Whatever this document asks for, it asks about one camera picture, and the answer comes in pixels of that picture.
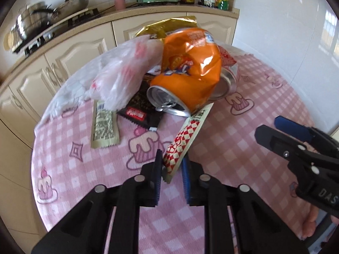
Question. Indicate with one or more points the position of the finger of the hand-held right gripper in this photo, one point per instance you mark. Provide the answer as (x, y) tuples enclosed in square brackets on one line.
[(291, 128), (275, 141)]

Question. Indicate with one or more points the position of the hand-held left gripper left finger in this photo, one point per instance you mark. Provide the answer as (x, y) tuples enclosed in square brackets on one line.
[(158, 176)]

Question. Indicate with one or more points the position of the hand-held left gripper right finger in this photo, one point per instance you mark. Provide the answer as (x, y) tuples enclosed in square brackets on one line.
[(185, 181)]

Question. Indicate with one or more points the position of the red white checked wrapper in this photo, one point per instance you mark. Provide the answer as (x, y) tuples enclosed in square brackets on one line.
[(185, 135)]

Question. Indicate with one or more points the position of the person's right hand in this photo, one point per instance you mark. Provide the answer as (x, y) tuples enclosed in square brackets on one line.
[(309, 223)]

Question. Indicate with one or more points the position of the black snack wrapper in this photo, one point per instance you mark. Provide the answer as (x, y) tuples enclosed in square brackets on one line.
[(140, 105)]

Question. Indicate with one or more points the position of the beige green sachet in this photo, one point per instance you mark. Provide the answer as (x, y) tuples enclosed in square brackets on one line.
[(104, 127)]

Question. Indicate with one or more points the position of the pink checked tablecloth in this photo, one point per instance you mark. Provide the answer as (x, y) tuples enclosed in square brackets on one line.
[(79, 190)]

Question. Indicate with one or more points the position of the red patterned wrapper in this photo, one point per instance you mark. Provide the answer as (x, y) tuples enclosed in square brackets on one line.
[(226, 58)]

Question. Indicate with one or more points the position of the white plastic bag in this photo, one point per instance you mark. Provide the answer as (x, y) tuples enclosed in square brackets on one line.
[(121, 76)]

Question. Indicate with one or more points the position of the crushed orange soda can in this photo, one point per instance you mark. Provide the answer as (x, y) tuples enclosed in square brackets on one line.
[(190, 66)]

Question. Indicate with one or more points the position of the gold snack bag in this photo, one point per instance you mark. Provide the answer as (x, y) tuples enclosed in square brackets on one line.
[(164, 26)]

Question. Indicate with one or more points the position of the beige kitchen countertop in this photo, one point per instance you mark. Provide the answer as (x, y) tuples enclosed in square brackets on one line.
[(148, 12)]

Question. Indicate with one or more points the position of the pink utensil holder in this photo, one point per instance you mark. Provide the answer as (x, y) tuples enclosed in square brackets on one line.
[(120, 3)]

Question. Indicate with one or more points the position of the black gas stove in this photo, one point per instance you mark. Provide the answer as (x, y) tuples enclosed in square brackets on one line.
[(63, 25)]

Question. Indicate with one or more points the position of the steel stockpot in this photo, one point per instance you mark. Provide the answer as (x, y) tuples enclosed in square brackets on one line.
[(33, 21)]

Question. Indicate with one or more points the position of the round woven trivet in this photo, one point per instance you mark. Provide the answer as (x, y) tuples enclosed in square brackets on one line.
[(10, 41)]

